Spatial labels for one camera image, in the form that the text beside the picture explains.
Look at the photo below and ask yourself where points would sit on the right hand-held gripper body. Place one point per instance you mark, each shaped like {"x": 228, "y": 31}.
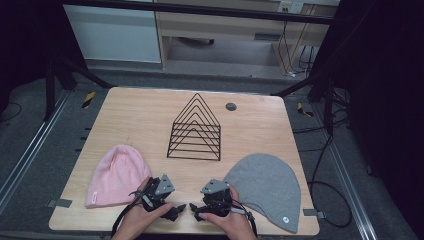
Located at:
{"x": 216, "y": 198}

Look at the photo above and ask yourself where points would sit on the yellow black tape marker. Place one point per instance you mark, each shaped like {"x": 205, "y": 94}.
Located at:
{"x": 304, "y": 110}
{"x": 88, "y": 99}

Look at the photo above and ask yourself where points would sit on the black horizontal frame bar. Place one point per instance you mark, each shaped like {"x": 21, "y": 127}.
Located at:
{"x": 200, "y": 10}

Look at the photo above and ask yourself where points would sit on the black metal stand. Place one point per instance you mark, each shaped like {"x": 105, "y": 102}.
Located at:
{"x": 328, "y": 100}
{"x": 50, "y": 86}

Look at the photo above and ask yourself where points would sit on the grey tape strip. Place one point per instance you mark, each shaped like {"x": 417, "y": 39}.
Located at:
{"x": 60, "y": 202}
{"x": 313, "y": 213}

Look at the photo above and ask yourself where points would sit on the white cabinet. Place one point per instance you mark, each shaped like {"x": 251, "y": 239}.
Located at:
{"x": 113, "y": 33}

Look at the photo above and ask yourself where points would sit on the metal floor rail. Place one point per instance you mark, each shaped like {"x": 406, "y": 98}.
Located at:
{"x": 346, "y": 183}
{"x": 30, "y": 150}

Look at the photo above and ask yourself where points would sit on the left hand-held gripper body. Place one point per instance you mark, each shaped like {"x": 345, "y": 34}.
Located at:
{"x": 156, "y": 193}

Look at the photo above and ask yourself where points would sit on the grey round table grommet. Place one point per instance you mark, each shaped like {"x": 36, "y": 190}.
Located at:
{"x": 231, "y": 106}

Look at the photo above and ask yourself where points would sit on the pink beanie hat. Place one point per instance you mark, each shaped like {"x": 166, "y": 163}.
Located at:
{"x": 116, "y": 176}

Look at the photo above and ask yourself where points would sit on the grey beanie hat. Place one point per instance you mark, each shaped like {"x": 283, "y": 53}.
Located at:
{"x": 266, "y": 186}

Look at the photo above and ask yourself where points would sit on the wall power socket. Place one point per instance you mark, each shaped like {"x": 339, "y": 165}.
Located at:
{"x": 290, "y": 7}

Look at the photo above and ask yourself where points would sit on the person's right hand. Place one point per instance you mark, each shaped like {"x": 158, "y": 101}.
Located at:
{"x": 233, "y": 223}

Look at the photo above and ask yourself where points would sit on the person's left hand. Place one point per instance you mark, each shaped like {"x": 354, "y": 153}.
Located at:
{"x": 138, "y": 220}

